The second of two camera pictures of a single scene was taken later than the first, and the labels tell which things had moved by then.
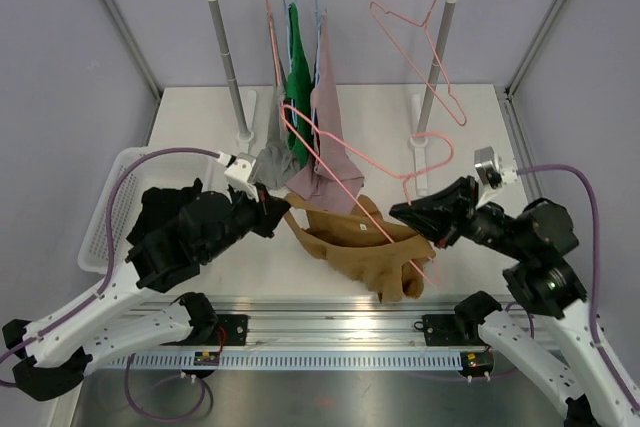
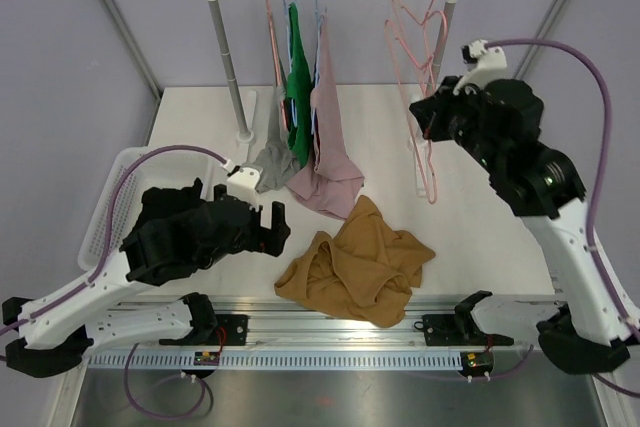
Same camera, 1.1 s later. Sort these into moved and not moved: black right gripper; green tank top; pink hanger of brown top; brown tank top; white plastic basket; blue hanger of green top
Moved: pink hanger of brown top; black right gripper; brown tank top
Not moved: white plastic basket; green tank top; blue hanger of green top
